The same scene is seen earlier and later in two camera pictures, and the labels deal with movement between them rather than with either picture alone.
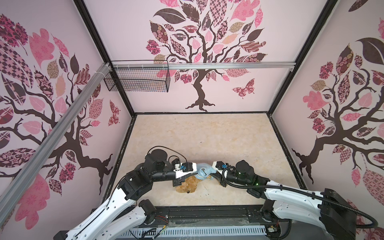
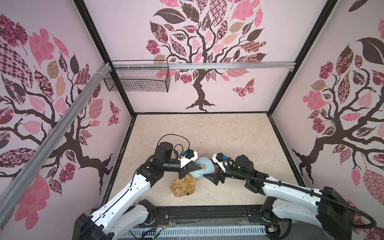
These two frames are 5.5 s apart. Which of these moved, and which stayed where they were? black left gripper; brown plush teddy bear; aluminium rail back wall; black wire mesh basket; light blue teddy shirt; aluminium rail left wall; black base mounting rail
Moved: brown plush teddy bear; light blue teddy shirt; black left gripper
Stayed: black base mounting rail; black wire mesh basket; aluminium rail left wall; aluminium rail back wall
